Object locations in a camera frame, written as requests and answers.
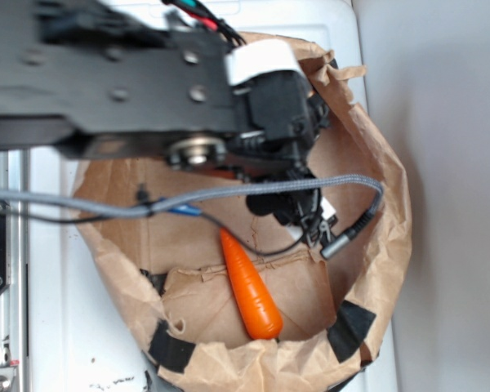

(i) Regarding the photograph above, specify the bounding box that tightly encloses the aluminium rail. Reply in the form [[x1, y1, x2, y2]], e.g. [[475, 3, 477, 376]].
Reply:
[[0, 152, 29, 391]]

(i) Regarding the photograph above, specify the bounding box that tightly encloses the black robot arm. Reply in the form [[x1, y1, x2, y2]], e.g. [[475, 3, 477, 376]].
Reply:
[[0, 1, 336, 249]]

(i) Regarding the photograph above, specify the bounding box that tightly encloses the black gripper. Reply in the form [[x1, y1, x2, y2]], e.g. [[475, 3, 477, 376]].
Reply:
[[225, 38, 336, 247]]

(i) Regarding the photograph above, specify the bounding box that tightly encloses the grey braided cable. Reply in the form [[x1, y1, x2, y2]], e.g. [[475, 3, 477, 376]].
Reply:
[[0, 172, 385, 260]]

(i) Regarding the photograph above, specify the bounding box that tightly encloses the thin black cable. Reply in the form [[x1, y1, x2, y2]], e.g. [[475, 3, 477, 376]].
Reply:
[[7, 210, 311, 258]]

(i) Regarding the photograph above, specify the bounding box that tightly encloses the orange plastic carrot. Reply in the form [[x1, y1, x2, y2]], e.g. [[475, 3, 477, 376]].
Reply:
[[220, 229, 283, 340]]

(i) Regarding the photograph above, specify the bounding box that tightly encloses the brown paper bag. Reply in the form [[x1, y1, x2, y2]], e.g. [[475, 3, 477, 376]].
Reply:
[[79, 38, 412, 391]]

